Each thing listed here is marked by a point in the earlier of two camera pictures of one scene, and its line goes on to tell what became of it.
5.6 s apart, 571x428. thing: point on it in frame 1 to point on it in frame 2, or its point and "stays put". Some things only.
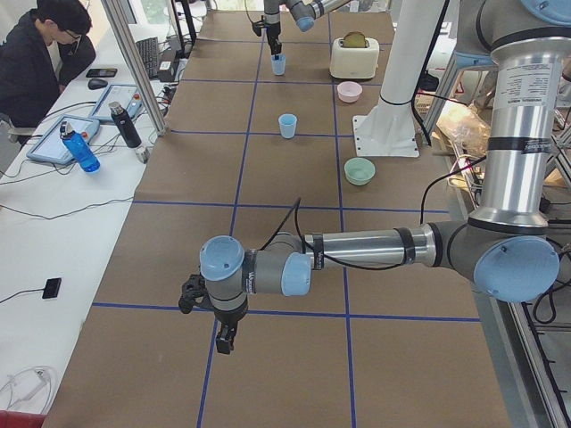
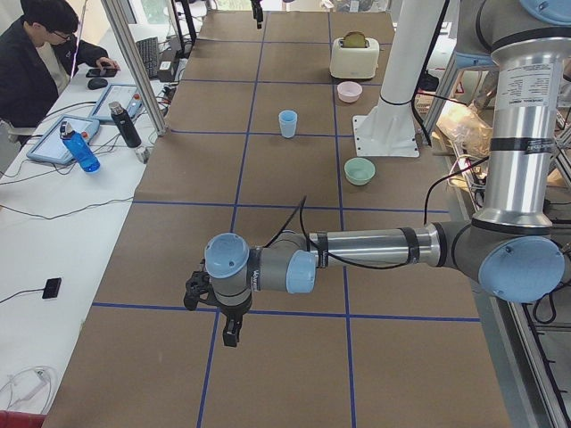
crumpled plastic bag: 464,126 stays put
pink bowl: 349,91 stays put
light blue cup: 287,122 stays put
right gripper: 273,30 to 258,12
